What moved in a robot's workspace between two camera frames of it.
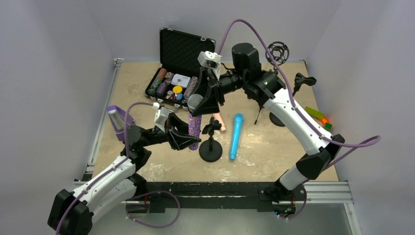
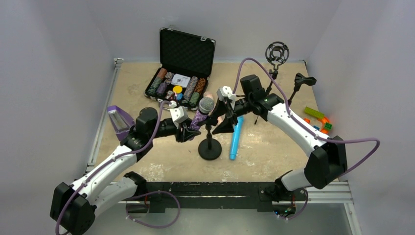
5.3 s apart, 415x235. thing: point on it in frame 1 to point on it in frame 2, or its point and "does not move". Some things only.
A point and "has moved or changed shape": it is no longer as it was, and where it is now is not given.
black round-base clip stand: x=211 y=151 does not move
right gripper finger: x=202 y=82 to x=219 y=109
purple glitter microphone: x=195 y=122 has moved or changed shape
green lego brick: x=313 y=112 does not move
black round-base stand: x=299 y=79 does not move
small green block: x=328 y=126 does not move
